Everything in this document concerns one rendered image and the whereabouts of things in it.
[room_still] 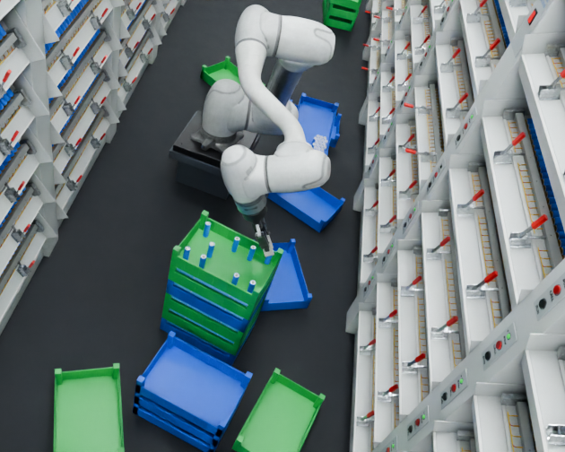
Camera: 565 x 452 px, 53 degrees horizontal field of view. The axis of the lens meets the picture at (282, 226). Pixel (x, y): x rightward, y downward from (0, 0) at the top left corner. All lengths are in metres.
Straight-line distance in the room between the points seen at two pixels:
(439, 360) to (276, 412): 0.79
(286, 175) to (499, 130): 0.55
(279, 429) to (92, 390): 0.64
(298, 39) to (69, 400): 1.37
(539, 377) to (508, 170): 0.54
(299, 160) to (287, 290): 0.97
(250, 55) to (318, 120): 1.31
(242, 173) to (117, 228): 1.05
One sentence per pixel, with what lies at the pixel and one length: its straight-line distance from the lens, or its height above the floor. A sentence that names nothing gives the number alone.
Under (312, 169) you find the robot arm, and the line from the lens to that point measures 1.49.
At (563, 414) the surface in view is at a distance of 1.08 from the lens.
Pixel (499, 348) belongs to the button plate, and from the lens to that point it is 1.19.
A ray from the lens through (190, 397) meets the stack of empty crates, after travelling 1.89.
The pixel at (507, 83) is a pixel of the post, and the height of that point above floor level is 1.22.
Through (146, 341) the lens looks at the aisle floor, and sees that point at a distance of 2.16.
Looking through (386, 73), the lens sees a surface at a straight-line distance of 3.12.
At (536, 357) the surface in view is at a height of 1.12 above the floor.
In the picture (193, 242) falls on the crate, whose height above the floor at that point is 0.40.
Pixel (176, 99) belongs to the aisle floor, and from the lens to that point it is 3.12.
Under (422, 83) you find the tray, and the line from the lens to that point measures 2.36.
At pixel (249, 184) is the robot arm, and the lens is 1.52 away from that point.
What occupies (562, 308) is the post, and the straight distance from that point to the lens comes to 1.05.
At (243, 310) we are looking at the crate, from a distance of 1.84.
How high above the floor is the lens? 1.88
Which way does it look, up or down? 47 degrees down
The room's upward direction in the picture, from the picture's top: 21 degrees clockwise
